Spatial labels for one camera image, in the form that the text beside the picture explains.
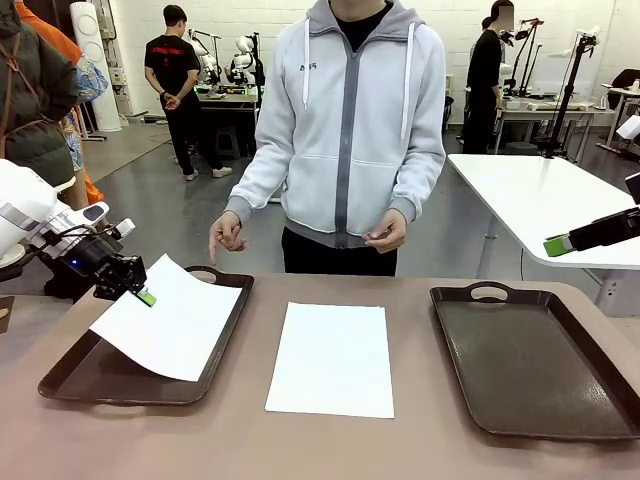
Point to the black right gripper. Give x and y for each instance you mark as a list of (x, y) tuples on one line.
[(635, 189)]

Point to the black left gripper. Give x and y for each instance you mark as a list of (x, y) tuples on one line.
[(95, 255)]

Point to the white A4 paper sheet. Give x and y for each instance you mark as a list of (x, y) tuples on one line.
[(175, 325)]

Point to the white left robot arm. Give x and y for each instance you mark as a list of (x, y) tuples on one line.
[(20, 200)]

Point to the person's right forearm grey sleeve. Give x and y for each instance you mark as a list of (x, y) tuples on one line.
[(250, 190)]

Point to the person's left forearm grey sleeve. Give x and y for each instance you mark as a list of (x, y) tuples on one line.
[(425, 190)]

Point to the person's right hand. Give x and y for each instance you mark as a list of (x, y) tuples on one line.
[(227, 235)]

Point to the person's left hand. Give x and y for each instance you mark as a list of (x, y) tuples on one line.
[(387, 235)]

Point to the white box on left wrist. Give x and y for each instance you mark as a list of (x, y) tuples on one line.
[(120, 228)]

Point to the white side table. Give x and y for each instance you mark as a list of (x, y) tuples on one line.
[(525, 200)]

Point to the brown plastic serving tray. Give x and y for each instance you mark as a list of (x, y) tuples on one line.
[(85, 370), (525, 360)]

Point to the brown wooden panel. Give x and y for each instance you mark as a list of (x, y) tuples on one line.
[(5, 315)]

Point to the background white desk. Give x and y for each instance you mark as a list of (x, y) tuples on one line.
[(550, 111)]

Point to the dark stool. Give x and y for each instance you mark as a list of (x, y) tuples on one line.
[(228, 142)]

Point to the standing person in black clothes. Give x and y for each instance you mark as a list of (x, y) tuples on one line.
[(482, 75)]

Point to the person in dark green jacket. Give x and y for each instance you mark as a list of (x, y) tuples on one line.
[(30, 100)]

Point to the background workbench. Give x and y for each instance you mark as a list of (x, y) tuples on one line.
[(225, 102)]

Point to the white A4 paper stack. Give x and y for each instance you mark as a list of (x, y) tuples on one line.
[(330, 360)]

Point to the man in black T-shirt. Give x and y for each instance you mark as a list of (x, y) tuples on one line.
[(170, 60)]

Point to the person in light grey hoodie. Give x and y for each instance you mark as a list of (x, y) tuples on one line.
[(350, 150)]

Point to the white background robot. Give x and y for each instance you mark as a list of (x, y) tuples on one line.
[(245, 57), (207, 62)]

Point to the white tower air conditioner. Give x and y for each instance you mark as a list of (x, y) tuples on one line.
[(95, 30)]

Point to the black camera tripod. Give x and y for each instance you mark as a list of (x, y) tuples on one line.
[(568, 100)]

